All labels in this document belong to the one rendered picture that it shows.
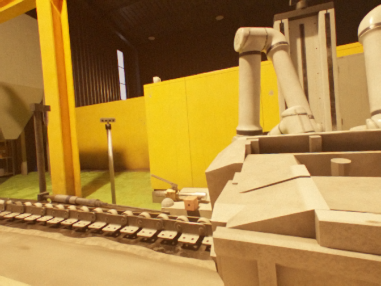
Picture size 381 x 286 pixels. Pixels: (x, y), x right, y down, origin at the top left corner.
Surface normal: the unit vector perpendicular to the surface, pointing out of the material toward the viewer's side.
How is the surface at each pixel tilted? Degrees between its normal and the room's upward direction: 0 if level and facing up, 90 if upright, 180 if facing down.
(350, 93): 90
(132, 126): 90
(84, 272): 0
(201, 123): 90
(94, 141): 90
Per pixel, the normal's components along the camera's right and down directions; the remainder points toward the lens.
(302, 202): -0.44, -0.90
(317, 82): -0.25, 0.02
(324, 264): -0.35, 0.20
